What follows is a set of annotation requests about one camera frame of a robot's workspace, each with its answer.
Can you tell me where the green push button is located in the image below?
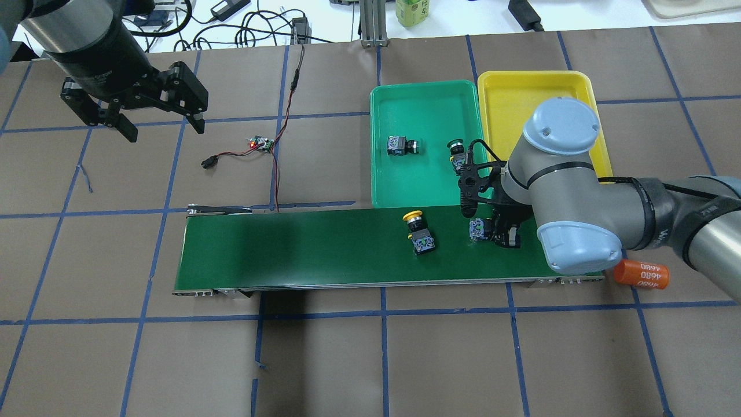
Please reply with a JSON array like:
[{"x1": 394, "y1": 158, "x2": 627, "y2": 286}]
[
  {"x1": 447, "y1": 139, "x2": 471, "y2": 177},
  {"x1": 386, "y1": 136, "x2": 421, "y2": 156}
]

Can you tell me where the beige serving tray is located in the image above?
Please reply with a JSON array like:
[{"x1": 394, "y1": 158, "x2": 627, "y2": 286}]
[{"x1": 643, "y1": 1, "x2": 740, "y2": 19}]

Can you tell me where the aluminium frame post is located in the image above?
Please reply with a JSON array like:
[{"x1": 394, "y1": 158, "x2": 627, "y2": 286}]
[{"x1": 359, "y1": 0, "x2": 388, "y2": 49}]

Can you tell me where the orange cylinder marked 4680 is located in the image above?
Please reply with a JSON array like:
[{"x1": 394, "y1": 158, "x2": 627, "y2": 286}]
[{"x1": 613, "y1": 259, "x2": 670, "y2": 290}]

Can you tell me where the yellow push button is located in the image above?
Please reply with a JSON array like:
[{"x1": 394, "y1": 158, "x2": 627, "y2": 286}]
[
  {"x1": 469, "y1": 217, "x2": 495, "y2": 242},
  {"x1": 402, "y1": 210, "x2": 436, "y2": 255}
]

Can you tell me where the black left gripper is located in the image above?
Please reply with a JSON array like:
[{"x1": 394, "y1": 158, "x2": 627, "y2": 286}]
[{"x1": 61, "y1": 49, "x2": 209, "y2": 143}]

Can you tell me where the green conveyor belt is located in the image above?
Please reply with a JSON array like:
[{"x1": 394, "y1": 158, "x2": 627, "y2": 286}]
[{"x1": 173, "y1": 206, "x2": 601, "y2": 297}]

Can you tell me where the green plastic tray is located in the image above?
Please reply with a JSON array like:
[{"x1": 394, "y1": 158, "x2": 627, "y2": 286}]
[{"x1": 370, "y1": 80, "x2": 483, "y2": 209}]

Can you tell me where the yellow plastic tray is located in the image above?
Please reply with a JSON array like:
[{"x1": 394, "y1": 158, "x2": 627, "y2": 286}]
[{"x1": 477, "y1": 69, "x2": 598, "y2": 159}]

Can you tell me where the red black wire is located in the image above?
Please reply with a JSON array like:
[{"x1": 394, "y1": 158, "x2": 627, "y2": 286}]
[{"x1": 217, "y1": 43, "x2": 307, "y2": 214}]

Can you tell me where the small motor controller board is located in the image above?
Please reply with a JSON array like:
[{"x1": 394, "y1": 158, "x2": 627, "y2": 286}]
[{"x1": 248, "y1": 136, "x2": 276, "y2": 153}]

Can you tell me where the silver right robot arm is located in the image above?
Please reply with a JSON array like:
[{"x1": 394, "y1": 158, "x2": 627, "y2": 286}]
[{"x1": 458, "y1": 97, "x2": 740, "y2": 301}]

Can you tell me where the green tea bottle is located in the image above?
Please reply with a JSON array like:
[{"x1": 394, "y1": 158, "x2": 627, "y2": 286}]
[{"x1": 395, "y1": 0, "x2": 430, "y2": 27}]

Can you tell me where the black power adapter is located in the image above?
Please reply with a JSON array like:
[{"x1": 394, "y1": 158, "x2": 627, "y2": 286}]
[{"x1": 211, "y1": 0, "x2": 251, "y2": 22}]

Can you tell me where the black power connector plug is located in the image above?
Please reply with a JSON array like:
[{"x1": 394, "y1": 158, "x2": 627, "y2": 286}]
[{"x1": 200, "y1": 154, "x2": 219, "y2": 170}]

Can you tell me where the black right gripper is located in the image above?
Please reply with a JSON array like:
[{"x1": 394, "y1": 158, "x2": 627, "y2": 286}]
[{"x1": 458, "y1": 139, "x2": 522, "y2": 248}]

